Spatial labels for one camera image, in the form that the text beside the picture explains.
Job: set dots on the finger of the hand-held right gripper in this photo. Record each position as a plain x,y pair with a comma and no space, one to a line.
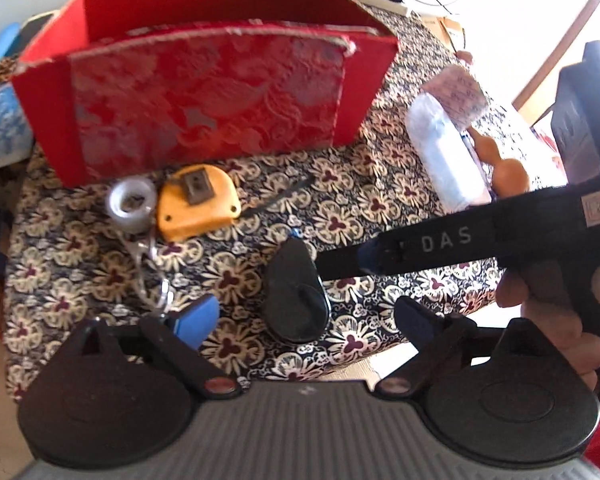
370,256

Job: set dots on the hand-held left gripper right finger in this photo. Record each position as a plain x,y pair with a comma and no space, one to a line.
414,322

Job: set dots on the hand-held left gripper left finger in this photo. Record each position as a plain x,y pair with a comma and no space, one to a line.
200,319

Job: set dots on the black oval case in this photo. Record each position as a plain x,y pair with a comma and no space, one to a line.
290,305

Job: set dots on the yellow tape measure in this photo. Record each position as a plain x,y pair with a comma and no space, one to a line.
190,215

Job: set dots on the red cardboard box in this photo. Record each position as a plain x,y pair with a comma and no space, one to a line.
205,90

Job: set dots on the person's right hand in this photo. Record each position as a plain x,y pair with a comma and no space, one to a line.
555,310

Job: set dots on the small blue plastic piece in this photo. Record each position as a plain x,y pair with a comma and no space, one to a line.
295,233

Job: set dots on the brown wooden gourd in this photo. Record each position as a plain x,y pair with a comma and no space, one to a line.
510,175

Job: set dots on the translucent white plastic package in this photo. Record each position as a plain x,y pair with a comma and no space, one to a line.
445,160

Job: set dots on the pink printed packet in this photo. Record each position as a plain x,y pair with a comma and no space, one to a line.
460,92

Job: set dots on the clear tape roll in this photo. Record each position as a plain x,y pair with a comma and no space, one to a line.
115,210

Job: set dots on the small pink object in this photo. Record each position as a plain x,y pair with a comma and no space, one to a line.
464,57

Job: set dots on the orange cardboard envelope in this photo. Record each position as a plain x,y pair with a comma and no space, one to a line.
447,30

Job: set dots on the gold edged smartphone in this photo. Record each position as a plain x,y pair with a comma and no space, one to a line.
35,26

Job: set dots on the blue glasses case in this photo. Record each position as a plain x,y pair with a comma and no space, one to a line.
0,45

